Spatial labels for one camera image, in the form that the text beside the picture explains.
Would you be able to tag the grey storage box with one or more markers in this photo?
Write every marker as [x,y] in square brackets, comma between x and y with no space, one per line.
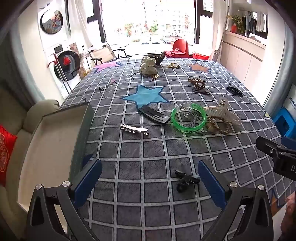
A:
[53,150]

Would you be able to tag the black comb hair clip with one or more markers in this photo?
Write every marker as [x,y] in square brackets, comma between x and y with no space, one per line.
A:
[152,114]

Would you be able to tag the green bangle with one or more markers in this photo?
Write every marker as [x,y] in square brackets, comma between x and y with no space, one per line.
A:
[188,130]

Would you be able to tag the beige cabinet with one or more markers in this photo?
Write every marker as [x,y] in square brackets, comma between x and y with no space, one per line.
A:
[240,55]

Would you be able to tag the red chair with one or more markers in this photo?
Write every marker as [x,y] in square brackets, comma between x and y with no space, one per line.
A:
[181,45]

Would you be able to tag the red cloth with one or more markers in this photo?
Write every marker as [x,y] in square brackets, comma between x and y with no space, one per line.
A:
[175,54]

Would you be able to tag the polka dot scrunchie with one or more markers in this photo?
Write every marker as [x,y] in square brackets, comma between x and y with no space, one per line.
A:
[148,66]

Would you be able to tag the white dryer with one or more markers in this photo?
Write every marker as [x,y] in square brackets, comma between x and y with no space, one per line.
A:
[52,23]

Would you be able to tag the red mop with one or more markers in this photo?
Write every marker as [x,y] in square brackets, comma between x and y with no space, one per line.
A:
[59,69]

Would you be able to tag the checked tablecloth with stars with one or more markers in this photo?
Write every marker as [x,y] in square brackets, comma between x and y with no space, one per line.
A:
[148,157]

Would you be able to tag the gold hair accessory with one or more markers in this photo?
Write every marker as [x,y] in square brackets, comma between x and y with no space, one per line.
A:
[173,66]

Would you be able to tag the hanging clothes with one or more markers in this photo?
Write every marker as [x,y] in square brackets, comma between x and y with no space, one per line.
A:
[254,22]

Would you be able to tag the white printed cardboard box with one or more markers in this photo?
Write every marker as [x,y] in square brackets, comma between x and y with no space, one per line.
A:
[290,97]

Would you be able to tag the dark flat hair clip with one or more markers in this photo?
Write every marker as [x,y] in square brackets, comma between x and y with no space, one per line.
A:
[203,92]

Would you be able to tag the red cushion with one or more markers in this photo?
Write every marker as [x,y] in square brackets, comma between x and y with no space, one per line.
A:
[5,153]

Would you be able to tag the flower bouquet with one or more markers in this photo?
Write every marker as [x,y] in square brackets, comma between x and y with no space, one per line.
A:
[237,20]

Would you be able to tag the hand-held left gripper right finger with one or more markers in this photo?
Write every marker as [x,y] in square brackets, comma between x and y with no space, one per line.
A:
[211,185]

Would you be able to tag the white curtain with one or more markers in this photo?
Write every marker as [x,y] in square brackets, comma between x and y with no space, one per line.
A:
[79,20]

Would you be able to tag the red bucket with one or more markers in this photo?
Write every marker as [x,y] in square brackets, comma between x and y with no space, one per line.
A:
[200,56]

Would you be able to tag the small brown hair clip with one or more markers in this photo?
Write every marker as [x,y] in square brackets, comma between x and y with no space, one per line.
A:
[153,77]

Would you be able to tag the red vase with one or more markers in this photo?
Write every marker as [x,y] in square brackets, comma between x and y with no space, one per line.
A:
[233,28]

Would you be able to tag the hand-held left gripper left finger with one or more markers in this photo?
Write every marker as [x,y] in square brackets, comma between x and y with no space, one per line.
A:
[89,180]

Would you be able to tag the black folding chair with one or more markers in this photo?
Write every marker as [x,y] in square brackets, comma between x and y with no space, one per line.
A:
[120,49]

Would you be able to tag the clear claw clip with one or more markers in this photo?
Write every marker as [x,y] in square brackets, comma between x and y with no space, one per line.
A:
[222,113]

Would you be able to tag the blue stool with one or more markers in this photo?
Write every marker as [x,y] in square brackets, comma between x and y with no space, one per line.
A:
[283,121]

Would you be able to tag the beige sofa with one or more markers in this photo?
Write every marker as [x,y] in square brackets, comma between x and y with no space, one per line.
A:
[16,111]

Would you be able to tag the silver hair clip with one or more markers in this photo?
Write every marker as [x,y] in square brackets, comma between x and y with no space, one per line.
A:
[134,128]

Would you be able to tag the small black claw clip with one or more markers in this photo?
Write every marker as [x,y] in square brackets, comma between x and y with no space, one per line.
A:
[185,179]

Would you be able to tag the beige folding chair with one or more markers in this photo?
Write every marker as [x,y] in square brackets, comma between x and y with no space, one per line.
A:
[101,54]

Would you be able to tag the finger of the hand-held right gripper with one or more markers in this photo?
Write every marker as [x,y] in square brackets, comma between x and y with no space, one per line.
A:
[290,143]
[266,144]

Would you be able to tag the white washing machine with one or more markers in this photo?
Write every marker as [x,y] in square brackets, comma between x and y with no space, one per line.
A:
[67,66]

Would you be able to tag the large window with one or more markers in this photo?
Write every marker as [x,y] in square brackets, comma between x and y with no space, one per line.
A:
[150,20]

